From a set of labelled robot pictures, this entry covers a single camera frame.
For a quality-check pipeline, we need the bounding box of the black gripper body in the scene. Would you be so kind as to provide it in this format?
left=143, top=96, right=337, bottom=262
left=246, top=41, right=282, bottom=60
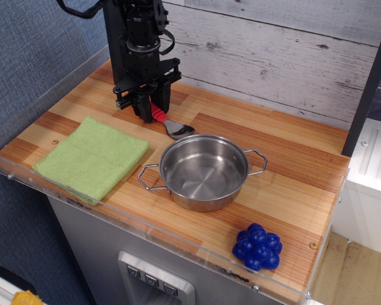
left=113, top=39, right=182, bottom=109

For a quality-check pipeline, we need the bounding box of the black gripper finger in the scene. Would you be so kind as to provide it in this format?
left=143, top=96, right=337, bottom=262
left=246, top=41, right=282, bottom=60
left=154, top=83, right=171, bottom=114
left=133, top=93, right=152, bottom=123

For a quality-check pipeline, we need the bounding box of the red handled metal spoon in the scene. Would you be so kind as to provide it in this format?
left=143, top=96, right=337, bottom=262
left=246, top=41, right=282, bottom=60
left=150, top=102, right=196, bottom=140

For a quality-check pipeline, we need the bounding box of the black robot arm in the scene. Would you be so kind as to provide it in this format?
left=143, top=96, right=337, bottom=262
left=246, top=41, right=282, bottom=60
left=112, top=1, right=181, bottom=123

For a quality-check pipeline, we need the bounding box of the green folded cloth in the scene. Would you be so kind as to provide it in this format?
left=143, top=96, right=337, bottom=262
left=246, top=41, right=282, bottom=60
left=32, top=116, right=149, bottom=205

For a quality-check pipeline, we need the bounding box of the stainless steel pot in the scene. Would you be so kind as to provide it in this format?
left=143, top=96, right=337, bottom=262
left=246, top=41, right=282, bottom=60
left=138, top=134, right=268, bottom=212

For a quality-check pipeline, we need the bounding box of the silver button control panel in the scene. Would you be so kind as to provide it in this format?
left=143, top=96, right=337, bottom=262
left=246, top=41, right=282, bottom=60
left=117, top=251, right=196, bottom=304

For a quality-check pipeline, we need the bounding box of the blue toy grape bunch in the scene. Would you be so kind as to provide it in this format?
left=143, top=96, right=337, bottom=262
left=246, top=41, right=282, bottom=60
left=232, top=223, right=283, bottom=271

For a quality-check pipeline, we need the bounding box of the yellow object bottom left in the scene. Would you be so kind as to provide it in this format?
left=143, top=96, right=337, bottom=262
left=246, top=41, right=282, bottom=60
left=10, top=290, right=44, bottom=305

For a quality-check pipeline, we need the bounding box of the white ridged appliance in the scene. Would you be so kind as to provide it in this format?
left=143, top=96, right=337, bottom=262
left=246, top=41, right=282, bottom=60
left=331, top=119, right=381, bottom=252

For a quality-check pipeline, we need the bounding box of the dark left upright post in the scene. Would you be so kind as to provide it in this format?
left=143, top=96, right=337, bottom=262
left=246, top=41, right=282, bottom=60
left=103, top=1, right=134, bottom=92

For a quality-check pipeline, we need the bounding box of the dark upright post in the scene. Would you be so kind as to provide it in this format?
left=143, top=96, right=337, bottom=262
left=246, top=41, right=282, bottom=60
left=103, top=1, right=134, bottom=92
left=341, top=42, right=381, bottom=157

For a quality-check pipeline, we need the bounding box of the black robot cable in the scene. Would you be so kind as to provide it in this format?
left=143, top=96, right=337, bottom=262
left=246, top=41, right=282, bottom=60
left=55, top=0, right=176, bottom=55

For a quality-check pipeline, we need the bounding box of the clear acrylic guard rail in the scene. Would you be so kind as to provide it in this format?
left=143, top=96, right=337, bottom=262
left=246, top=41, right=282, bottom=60
left=0, top=49, right=349, bottom=304

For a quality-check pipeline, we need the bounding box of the dark right upright post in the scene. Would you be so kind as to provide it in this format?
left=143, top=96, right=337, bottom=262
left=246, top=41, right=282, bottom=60
left=341, top=42, right=381, bottom=157

